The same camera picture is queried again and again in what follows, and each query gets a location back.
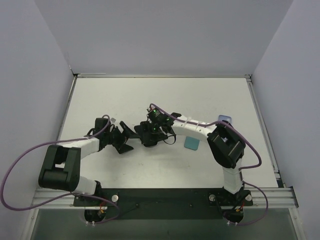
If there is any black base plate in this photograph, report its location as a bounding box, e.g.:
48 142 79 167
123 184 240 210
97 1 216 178
73 188 253 220

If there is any teal phone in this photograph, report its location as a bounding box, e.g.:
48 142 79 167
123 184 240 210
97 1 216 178
183 136 200 151

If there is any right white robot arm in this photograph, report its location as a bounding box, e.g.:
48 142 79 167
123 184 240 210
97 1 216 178
134 107 246 194

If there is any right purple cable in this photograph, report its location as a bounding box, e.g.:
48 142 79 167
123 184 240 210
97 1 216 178
148 103 270 226

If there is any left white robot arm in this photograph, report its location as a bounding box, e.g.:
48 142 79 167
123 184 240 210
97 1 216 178
38 115 139 206

